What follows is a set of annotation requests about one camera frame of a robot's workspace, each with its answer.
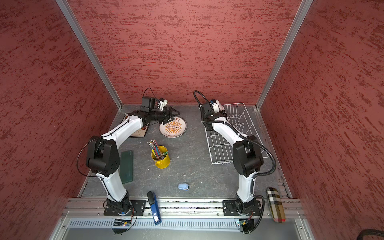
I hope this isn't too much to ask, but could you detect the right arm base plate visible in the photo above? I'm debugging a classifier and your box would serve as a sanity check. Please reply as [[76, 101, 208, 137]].
[[222, 199, 263, 216]]

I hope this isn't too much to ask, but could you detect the black corrugated cable conduit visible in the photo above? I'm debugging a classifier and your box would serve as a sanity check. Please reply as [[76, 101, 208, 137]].
[[193, 90, 277, 233]]

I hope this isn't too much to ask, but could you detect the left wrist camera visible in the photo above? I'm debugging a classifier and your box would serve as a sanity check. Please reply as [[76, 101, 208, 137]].
[[158, 98, 168, 111]]

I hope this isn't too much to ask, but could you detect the white wire dish rack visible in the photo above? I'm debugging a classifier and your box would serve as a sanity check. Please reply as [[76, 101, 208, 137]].
[[206, 103, 262, 165]]

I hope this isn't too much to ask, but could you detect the coloured pencils bundle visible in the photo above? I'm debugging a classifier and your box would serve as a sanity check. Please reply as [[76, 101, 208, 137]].
[[148, 140, 166, 161]]

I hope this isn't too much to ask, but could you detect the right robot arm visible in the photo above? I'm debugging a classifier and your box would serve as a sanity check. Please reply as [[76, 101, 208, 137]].
[[199, 100, 264, 216]]

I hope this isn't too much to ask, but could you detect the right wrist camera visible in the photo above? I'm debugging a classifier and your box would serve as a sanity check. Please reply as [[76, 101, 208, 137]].
[[210, 99, 225, 113]]

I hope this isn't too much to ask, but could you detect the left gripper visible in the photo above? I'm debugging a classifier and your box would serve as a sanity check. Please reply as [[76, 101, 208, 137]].
[[149, 106, 181, 124]]

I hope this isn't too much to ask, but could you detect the square floral plate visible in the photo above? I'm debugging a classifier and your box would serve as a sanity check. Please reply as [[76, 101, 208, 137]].
[[130, 124, 150, 138]]

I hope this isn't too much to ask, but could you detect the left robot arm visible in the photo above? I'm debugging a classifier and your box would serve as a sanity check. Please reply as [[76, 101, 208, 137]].
[[86, 97, 181, 216]]

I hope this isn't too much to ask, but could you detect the light blue eraser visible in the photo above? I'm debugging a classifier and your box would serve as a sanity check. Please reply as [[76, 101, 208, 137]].
[[178, 183, 190, 191]]

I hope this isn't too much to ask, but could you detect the yellow pencil cup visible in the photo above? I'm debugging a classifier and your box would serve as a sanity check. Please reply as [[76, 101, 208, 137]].
[[151, 146, 171, 169]]

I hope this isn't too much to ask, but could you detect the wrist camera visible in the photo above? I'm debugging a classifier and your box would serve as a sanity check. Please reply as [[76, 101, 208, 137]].
[[158, 98, 168, 111], [210, 99, 225, 113]]

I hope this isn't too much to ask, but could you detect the plaid tape roll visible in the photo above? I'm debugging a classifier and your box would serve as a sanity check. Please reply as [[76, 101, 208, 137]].
[[267, 187, 286, 224]]

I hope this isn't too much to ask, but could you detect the green rectangular block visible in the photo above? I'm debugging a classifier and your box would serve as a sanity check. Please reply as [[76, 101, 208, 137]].
[[120, 150, 134, 184]]

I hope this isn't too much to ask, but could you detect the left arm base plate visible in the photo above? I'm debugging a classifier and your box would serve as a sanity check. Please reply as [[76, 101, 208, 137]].
[[103, 199, 147, 217]]

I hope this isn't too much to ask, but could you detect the blue black stapler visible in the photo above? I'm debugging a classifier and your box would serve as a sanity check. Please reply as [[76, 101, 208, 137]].
[[147, 191, 162, 226]]

